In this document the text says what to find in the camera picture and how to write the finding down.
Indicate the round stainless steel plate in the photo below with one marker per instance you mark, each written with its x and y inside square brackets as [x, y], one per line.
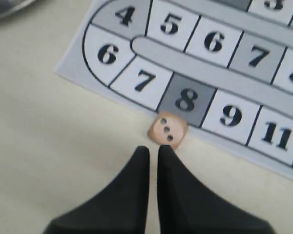
[8, 7]

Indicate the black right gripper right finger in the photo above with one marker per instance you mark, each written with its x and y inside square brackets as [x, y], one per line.
[187, 206]

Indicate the paper number game board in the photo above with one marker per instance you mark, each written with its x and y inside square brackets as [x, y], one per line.
[223, 66]

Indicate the wooden die with black pips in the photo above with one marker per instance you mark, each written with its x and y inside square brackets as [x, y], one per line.
[168, 129]

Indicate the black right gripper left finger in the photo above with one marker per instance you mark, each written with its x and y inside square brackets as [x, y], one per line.
[120, 208]

